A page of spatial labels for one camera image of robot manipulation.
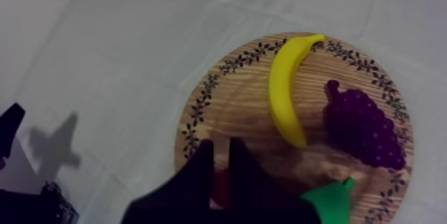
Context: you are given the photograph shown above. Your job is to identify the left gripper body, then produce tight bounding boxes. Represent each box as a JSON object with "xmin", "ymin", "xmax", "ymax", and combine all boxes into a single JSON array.
[{"xmin": 0, "ymin": 102, "xmax": 27, "ymax": 170}]

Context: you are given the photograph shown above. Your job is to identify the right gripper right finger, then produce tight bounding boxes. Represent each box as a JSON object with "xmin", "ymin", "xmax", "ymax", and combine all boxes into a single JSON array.
[{"xmin": 227, "ymin": 137, "xmax": 322, "ymax": 224}]

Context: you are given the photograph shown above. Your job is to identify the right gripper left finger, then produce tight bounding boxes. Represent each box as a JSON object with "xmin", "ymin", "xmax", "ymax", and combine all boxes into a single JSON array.
[{"xmin": 120, "ymin": 139, "xmax": 215, "ymax": 224}]

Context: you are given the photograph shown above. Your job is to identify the round wooden board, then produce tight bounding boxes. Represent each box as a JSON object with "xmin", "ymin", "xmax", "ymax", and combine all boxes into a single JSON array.
[{"xmin": 174, "ymin": 31, "xmax": 415, "ymax": 224}]

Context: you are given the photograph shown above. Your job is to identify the yellow toy banana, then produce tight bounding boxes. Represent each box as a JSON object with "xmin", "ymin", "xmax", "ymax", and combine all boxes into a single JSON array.
[{"xmin": 268, "ymin": 33, "xmax": 325, "ymax": 148}]

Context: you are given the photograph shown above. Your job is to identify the green toy pear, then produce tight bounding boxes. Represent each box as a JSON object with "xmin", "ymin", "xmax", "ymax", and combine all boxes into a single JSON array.
[{"xmin": 301, "ymin": 177, "xmax": 356, "ymax": 224}]

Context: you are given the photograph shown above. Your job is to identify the purple toy grapes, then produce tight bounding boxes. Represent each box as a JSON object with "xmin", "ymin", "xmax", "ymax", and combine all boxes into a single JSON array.
[{"xmin": 323, "ymin": 79, "xmax": 407, "ymax": 171}]

